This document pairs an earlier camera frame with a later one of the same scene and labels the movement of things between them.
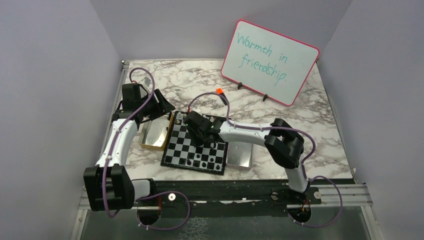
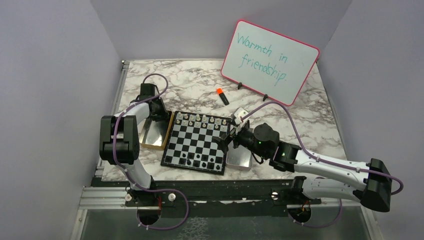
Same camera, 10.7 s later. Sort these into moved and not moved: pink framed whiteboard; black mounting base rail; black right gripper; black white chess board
Moved: black right gripper
Not moved: pink framed whiteboard; black mounting base rail; black white chess board
